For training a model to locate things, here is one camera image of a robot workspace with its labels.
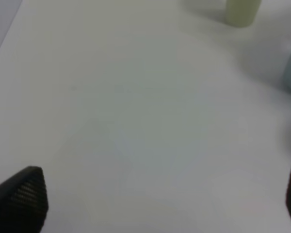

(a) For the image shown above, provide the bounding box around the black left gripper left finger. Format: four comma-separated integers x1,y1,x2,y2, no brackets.
0,166,49,233

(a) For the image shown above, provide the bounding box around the pale yellow-green plastic cup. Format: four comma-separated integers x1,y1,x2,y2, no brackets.
225,0,262,28

